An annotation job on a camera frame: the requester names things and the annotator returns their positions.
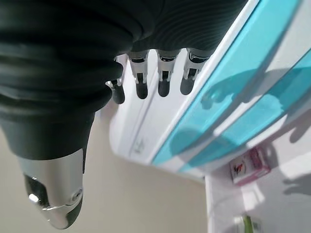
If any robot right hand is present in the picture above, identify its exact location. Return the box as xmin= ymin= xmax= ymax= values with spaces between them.
xmin=0 ymin=0 xmax=243 ymax=230

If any pink white medicine box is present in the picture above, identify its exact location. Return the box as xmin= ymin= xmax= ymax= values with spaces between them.
xmin=229 ymin=148 xmax=270 ymax=186

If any small green white medicine box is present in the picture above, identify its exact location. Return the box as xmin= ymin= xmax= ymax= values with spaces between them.
xmin=233 ymin=215 xmax=263 ymax=233

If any white medical cart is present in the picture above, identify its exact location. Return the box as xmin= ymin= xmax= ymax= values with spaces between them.
xmin=108 ymin=0 xmax=311 ymax=233

